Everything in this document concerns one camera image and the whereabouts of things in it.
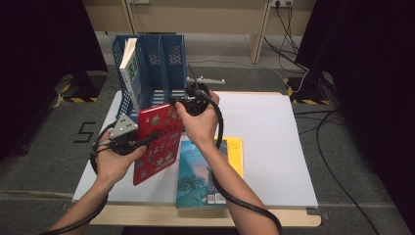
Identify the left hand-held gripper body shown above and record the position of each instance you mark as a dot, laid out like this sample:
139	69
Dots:
124	130

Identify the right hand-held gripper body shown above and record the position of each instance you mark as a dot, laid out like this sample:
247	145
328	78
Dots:
195	101

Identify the red illustrated book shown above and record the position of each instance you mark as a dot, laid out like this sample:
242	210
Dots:
161	143

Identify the blue plastic file rack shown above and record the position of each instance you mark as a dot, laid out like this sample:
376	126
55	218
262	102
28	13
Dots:
163	65

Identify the white book with picture grid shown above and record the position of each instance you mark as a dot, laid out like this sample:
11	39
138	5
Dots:
130	75

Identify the dark teal illustrated book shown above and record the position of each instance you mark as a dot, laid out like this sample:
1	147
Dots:
195	176

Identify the yellow book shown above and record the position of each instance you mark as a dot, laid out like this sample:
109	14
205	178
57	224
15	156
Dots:
235	153

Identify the person's right hand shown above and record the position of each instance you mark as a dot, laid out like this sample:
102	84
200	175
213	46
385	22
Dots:
199	127

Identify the person's left hand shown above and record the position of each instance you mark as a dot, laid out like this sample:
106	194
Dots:
114	166

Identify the stand base with hazard tape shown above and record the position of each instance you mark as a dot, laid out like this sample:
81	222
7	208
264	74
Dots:
81	88
306	93

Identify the white table board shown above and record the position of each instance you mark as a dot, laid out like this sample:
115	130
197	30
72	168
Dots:
261	130

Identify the wooden table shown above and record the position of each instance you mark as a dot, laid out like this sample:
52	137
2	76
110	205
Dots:
147	217

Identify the beige wooden furniture leg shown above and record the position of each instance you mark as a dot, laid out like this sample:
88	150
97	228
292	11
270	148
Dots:
129	18
259	32

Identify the black curtain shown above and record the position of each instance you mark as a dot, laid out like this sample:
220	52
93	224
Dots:
375	81
39	65

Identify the white wall socket with plugs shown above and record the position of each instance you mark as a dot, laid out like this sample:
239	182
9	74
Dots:
282	2

